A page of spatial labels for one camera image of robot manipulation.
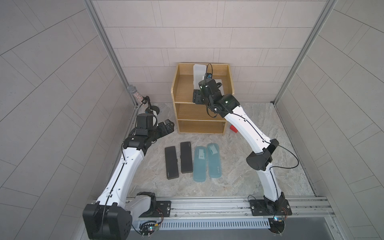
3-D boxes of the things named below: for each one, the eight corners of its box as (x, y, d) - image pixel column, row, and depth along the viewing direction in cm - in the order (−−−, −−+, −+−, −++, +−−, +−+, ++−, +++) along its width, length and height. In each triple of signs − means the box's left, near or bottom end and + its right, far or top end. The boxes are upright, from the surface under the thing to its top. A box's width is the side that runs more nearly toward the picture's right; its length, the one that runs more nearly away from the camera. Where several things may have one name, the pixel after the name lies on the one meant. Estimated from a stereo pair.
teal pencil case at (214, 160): (208, 178, 83) (208, 177, 81) (207, 144, 96) (207, 142, 95) (221, 178, 83) (222, 177, 81) (218, 144, 96) (218, 142, 95)
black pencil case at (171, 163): (167, 180, 81) (167, 179, 80) (165, 149, 93) (164, 147, 92) (179, 177, 82) (179, 176, 81) (175, 147, 94) (175, 145, 93)
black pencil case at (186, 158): (181, 173, 84) (181, 172, 82) (180, 144, 96) (179, 142, 94) (193, 172, 84) (193, 170, 83) (190, 143, 96) (190, 141, 95)
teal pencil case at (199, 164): (192, 182, 81) (192, 181, 80) (193, 147, 95) (193, 146, 93) (207, 182, 81) (207, 181, 80) (206, 147, 95) (206, 146, 93)
